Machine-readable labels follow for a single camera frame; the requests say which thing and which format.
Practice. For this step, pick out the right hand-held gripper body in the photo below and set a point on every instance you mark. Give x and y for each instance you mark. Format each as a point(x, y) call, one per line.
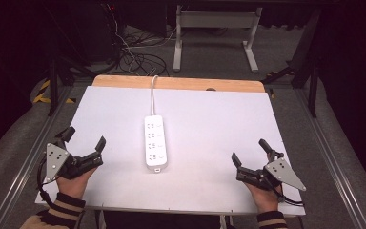
point(284, 173)

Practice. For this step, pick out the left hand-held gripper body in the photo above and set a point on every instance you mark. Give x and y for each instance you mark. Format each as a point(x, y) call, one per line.
point(55, 159)

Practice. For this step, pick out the white power strip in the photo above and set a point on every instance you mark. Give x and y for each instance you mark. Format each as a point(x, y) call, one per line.
point(155, 143)

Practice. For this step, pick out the person's left hand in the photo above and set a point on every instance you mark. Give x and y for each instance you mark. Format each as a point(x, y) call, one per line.
point(73, 186)

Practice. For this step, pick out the person's right hand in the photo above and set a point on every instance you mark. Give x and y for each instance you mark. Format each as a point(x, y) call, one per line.
point(267, 200)

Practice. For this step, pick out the white board sheet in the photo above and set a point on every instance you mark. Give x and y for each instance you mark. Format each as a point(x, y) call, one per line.
point(203, 127)

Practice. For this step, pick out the black metal stand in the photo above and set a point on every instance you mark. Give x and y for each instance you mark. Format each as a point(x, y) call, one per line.
point(53, 86)
point(311, 70)

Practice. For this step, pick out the person's dark legs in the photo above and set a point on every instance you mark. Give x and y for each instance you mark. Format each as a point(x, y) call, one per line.
point(162, 221)

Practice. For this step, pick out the dark computer tower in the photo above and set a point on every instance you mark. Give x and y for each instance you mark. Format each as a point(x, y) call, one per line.
point(103, 31)

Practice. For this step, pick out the aluminium floor rail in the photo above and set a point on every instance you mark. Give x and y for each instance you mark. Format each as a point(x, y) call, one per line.
point(28, 165)
point(330, 159)

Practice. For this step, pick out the white metal table frame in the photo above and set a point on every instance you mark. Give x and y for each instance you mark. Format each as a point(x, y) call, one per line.
point(216, 19)

